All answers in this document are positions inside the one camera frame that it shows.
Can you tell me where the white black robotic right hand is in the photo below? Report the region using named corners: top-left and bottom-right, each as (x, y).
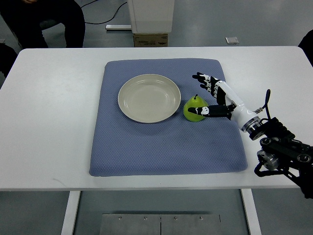
top-left (188, 72), bottom-right (261, 133)

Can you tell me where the green pear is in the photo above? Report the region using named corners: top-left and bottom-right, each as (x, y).
top-left (183, 94), bottom-right (209, 122)

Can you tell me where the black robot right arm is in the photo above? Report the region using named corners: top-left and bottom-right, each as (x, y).
top-left (246, 90), bottom-right (313, 199)

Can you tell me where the small grey floor plate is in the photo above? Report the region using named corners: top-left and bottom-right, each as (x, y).
top-left (225, 37), bottom-right (239, 45)

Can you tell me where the beige round plate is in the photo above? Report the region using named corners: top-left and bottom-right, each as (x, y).
top-left (118, 74), bottom-right (181, 123)

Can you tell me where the dark object at right edge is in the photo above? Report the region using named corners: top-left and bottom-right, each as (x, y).
top-left (298, 30), bottom-right (313, 65)

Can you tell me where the dark object at edge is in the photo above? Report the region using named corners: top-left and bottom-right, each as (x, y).
top-left (0, 43), bottom-right (18, 77)
top-left (298, 30), bottom-right (313, 65)

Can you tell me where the right white table leg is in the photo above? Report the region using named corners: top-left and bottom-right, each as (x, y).
top-left (240, 188), bottom-right (262, 235)

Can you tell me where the white table leg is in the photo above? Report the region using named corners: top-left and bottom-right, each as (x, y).
top-left (240, 188), bottom-right (262, 235)
top-left (61, 191), bottom-right (81, 235)

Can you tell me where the brown cardboard box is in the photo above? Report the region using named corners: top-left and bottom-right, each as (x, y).
top-left (133, 33), bottom-right (168, 47)

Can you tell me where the blue textured mat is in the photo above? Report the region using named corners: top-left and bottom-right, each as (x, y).
top-left (89, 58), bottom-right (247, 176)

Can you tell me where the left white table leg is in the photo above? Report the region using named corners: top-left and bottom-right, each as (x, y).
top-left (61, 191), bottom-right (81, 235)

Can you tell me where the seated person in black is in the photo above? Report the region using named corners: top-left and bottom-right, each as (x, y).
top-left (0, 0), bottom-right (86, 48)

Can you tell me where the dark object at left edge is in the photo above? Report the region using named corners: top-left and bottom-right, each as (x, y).
top-left (0, 43), bottom-right (18, 77)

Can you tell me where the white pedestal column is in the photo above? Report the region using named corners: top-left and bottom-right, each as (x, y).
top-left (127, 0), bottom-right (175, 34)

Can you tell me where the silver floor rail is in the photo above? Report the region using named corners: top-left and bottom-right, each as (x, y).
top-left (105, 24), bottom-right (132, 31)

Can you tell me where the black floor cable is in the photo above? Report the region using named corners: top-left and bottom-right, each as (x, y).
top-left (83, 0), bottom-right (128, 25)

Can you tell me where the metal base plate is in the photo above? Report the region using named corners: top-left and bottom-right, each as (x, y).
top-left (100, 213), bottom-right (222, 235)

